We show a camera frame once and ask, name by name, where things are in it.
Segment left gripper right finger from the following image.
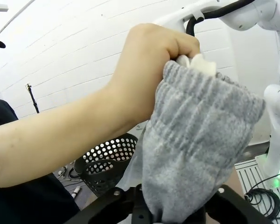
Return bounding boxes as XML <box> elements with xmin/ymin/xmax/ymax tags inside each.
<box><xmin>200</xmin><ymin>185</ymin><xmax>275</xmax><ymax>224</ymax></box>

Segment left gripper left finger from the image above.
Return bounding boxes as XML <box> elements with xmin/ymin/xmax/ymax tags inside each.
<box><xmin>65</xmin><ymin>183</ymin><xmax>153</xmax><ymax>224</ymax></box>

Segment black perforated plastic basket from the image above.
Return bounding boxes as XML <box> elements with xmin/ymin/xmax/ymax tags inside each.
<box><xmin>74</xmin><ymin>133</ymin><xmax>139</xmax><ymax>199</ymax></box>

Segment grey training pants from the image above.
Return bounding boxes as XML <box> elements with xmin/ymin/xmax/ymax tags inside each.
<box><xmin>121</xmin><ymin>53</ymin><xmax>266</xmax><ymax>224</ymax></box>

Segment person's right forearm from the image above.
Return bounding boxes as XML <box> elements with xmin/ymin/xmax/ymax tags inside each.
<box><xmin>0</xmin><ymin>67</ymin><xmax>158</xmax><ymax>189</ymax></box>

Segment person's right hand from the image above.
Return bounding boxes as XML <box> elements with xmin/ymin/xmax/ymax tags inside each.
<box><xmin>114</xmin><ymin>23</ymin><xmax>201</xmax><ymax>94</ymax></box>

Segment person in black T-shirt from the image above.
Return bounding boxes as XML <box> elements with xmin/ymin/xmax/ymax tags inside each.
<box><xmin>0</xmin><ymin>52</ymin><xmax>81</xmax><ymax>224</ymax></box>

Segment black tripod stand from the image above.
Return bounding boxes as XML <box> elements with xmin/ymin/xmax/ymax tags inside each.
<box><xmin>25</xmin><ymin>83</ymin><xmax>40</xmax><ymax>114</ymax></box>

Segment black coiled floor cables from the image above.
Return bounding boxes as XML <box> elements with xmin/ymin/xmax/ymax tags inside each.
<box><xmin>244</xmin><ymin>171</ymin><xmax>280</xmax><ymax>217</ymax></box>

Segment grey metal base plate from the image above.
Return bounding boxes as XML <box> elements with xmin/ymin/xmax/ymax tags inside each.
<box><xmin>234</xmin><ymin>156</ymin><xmax>271</xmax><ymax>196</ymax></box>

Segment grey floor cables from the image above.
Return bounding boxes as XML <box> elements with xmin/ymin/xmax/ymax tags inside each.
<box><xmin>58</xmin><ymin>163</ymin><xmax>82</xmax><ymax>182</ymax></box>

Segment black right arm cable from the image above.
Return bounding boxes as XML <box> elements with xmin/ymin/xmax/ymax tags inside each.
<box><xmin>186</xmin><ymin>0</ymin><xmax>255</xmax><ymax>38</ymax></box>

